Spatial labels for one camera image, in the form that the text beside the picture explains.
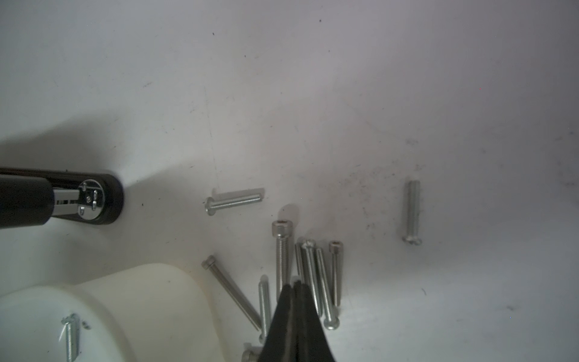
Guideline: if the black stapler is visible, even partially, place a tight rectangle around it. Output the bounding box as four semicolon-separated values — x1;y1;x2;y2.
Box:
1;167;125;229

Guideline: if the silver screw on table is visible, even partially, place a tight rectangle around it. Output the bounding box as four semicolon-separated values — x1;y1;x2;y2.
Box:
204;193;263;216
403;180;422;246

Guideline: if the small silver screw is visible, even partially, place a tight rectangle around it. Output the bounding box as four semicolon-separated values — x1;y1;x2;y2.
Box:
294;242;306;282

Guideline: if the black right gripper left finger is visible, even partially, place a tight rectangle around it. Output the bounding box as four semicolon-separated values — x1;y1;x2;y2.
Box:
258;285;297;362

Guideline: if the large silver bolt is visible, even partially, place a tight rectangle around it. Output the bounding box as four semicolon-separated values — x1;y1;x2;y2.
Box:
272;220;293;299

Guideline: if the white plastic storage box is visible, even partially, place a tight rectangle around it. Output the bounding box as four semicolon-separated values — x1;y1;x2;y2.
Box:
1;263;225;361

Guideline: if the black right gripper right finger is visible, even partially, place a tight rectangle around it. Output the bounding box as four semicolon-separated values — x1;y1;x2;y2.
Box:
296;281;335;362

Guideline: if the thin silver screw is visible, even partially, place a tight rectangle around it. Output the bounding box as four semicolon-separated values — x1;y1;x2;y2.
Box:
61;313;81;362
302;239;324;317
329;241;343;307
315;247;340;330
258;275;271;345

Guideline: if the large nickel socket bolt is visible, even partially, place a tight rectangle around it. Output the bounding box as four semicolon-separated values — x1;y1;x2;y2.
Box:
241;347;262;362

